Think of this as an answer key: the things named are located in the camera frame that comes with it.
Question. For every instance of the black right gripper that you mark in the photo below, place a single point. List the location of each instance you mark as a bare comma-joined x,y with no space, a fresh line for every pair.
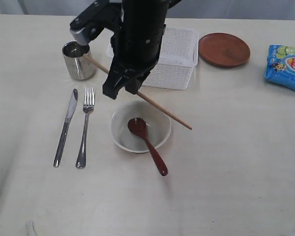
126,74

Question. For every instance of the brown wooden chopstick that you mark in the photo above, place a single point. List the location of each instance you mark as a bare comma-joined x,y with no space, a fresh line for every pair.
141,95

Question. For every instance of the silver metal fork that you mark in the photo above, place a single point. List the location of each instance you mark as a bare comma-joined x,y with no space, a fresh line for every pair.
88,108

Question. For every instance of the reddish wooden spoon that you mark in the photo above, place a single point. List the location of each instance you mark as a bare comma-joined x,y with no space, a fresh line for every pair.
147,145

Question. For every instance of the steel metal cup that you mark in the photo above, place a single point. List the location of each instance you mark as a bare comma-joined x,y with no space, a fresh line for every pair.
79,68

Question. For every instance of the silver metal knife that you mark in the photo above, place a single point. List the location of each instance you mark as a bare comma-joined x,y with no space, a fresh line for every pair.
69,114

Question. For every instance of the beige ceramic bowl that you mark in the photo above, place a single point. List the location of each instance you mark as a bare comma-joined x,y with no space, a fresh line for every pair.
158,126

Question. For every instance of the brown wooden plate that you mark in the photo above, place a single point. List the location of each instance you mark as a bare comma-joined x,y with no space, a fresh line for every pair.
223,50

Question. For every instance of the blue chips bag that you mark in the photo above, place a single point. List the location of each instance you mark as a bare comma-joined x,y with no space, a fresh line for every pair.
280,68

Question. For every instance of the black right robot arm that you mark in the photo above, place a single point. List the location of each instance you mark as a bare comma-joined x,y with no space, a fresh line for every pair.
137,45

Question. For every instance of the white plastic woven basket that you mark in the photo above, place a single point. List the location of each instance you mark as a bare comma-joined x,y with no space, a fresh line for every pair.
178,57

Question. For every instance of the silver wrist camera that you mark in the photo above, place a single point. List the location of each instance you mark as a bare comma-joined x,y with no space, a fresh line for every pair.
100,15

